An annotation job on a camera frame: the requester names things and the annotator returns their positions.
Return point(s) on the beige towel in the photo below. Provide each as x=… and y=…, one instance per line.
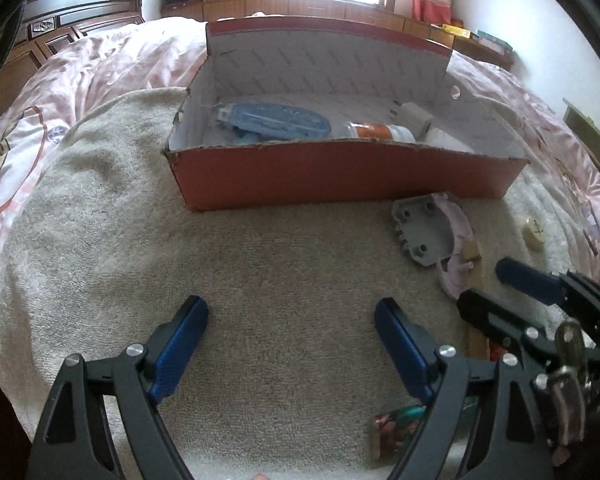
x=230, y=260

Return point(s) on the white bottle orange label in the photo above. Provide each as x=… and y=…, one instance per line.
x=375, y=132

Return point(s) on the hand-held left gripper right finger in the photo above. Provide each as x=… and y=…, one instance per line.
x=405, y=355

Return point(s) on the wooden block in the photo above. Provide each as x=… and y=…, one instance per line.
x=471, y=251

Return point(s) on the cream round game piece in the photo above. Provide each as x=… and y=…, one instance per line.
x=534, y=231

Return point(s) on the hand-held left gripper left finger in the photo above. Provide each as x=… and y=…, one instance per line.
x=180, y=350

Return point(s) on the red cardboard box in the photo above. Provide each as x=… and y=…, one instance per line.
x=330, y=175

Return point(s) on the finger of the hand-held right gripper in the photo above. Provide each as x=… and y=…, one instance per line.
x=485, y=312
x=525, y=277

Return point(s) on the grey plastic plate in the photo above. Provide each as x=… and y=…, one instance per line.
x=422, y=230

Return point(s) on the white plastic block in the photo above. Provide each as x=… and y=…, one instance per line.
x=445, y=139

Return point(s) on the dark wooden headboard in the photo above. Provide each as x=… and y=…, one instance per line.
x=55, y=35

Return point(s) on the pink printed blanket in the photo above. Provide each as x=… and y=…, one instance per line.
x=105, y=60

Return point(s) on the wooden frame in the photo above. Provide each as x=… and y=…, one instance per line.
x=592, y=140

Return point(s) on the white charger adapter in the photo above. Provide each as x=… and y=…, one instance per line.
x=415, y=117

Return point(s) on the yellow box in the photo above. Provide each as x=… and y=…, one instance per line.
x=457, y=31

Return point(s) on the blue oval plastic plate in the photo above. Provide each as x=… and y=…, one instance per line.
x=280, y=120

